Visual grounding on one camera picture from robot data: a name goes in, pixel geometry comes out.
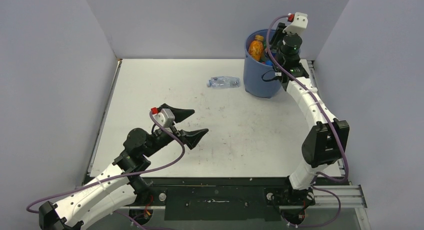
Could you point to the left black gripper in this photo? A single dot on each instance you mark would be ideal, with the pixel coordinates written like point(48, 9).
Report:
point(190, 138)

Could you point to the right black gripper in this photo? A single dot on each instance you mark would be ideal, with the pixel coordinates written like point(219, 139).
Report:
point(278, 34)

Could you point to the orange juice bottle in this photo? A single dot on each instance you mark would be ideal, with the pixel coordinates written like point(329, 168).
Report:
point(256, 47)

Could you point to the blue plastic bin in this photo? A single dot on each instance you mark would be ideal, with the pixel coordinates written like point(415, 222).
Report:
point(256, 75)

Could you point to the crushed clear water bottle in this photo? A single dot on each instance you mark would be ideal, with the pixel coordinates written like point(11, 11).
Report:
point(223, 82)

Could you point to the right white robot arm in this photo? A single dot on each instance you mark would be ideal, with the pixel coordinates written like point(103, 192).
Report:
point(327, 138)

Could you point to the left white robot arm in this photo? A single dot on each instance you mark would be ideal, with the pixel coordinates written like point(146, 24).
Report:
point(120, 183)

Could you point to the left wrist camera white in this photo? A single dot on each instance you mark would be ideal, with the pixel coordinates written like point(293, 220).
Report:
point(164, 117)

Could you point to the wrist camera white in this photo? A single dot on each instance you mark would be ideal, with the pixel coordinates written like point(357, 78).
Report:
point(298, 23)
point(164, 117)

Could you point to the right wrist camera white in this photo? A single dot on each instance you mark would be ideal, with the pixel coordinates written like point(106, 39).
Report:
point(298, 23)

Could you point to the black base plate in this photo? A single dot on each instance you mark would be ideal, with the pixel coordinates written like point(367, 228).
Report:
point(205, 198)

